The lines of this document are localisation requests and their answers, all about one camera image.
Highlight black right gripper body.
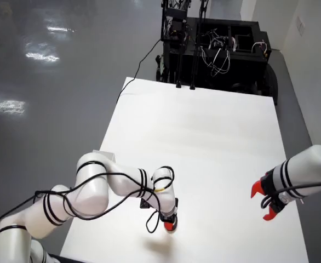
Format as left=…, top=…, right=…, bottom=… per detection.
left=260, top=169, right=288, bottom=217

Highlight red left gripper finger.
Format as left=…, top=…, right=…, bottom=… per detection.
left=163, top=220, right=178, bottom=232

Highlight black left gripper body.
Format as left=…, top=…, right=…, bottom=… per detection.
left=160, top=198, right=180, bottom=222

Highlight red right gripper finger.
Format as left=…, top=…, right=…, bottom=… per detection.
left=262, top=205, right=278, bottom=222
left=250, top=179, right=264, bottom=199

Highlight white rectangular bin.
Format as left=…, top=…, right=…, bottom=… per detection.
left=93, top=149, right=117, bottom=164

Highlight black equipment cart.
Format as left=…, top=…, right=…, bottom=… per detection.
left=154, top=16, right=279, bottom=106

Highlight black electronics rack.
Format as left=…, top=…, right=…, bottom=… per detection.
left=160, top=0, right=193, bottom=42

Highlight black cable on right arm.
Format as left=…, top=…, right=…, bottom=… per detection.
left=260, top=139, right=321, bottom=211

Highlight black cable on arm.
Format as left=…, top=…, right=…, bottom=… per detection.
left=260, top=139, right=321, bottom=211
left=0, top=165, right=175, bottom=239

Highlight black aluminium rail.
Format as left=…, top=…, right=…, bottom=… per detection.
left=48, top=253, right=68, bottom=263

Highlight black camera stand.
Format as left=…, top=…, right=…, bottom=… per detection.
left=175, top=0, right=213, bottom=91

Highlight white cable bundle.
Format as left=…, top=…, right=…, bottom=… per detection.
left=199, top=31, right=237, bottom=78

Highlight short white cable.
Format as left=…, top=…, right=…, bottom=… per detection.
left=251, top=39, right=268, bottom=56

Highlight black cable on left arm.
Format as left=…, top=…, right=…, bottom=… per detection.
left=0, top=165, right=175, bottom=239

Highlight long thin black cable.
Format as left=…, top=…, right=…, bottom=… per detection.
left=116, top=38, right=163, bottom=104

